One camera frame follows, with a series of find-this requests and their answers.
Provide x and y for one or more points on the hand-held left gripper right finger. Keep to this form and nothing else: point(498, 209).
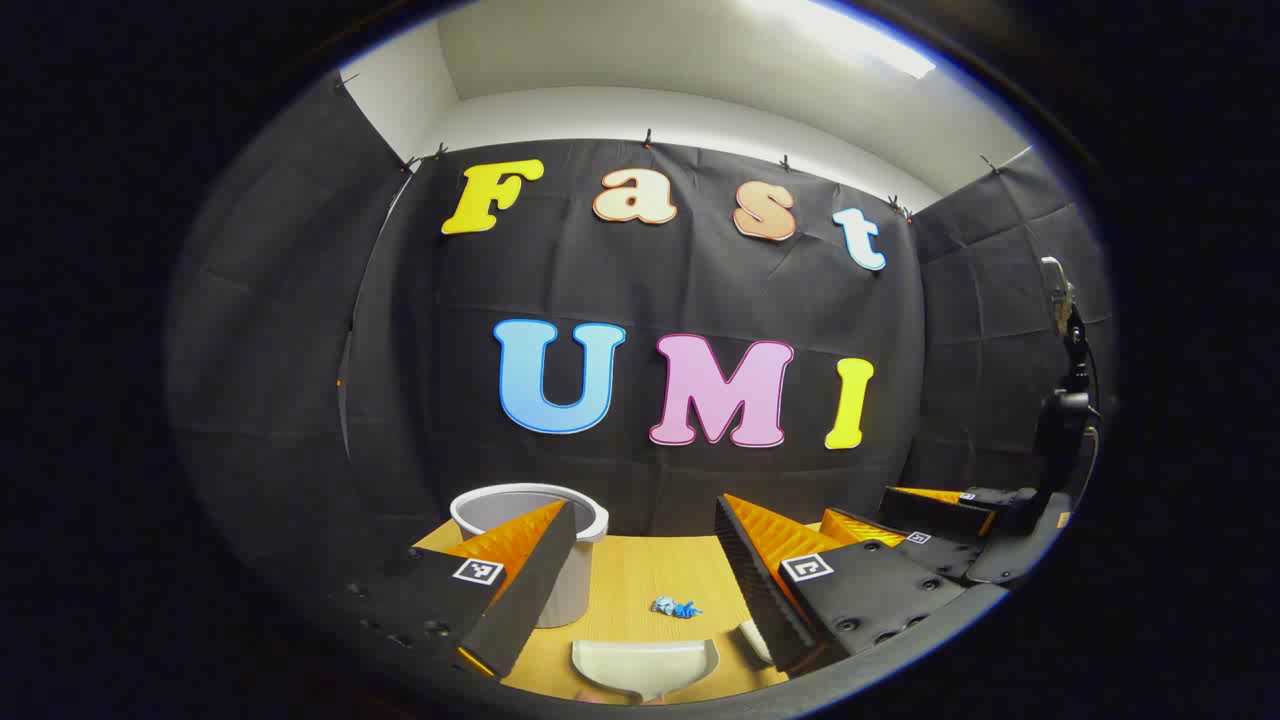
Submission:
point(755, 590)

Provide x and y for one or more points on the white ribbed garbage bin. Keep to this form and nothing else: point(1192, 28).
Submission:
point(575, 590)

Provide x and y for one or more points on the dark blue paper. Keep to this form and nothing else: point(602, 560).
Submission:
point(686, 609)

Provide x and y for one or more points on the wooden desktop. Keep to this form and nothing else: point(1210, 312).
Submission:
point(640, 570)

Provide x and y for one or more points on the ceiling light panel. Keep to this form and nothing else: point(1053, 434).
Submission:
point(850, 35)

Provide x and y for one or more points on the white plastic dustpan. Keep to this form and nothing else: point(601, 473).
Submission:
point(645, 665)

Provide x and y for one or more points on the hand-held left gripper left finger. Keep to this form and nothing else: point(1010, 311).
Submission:
point(530, 590)

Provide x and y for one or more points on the small white broom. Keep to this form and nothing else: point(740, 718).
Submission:
point(755, 642)

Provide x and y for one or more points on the light blue paper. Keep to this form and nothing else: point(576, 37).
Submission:
point(663, 604)

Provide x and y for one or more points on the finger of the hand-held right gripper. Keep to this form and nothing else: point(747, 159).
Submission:
point(940, 512)
point(945, 558)

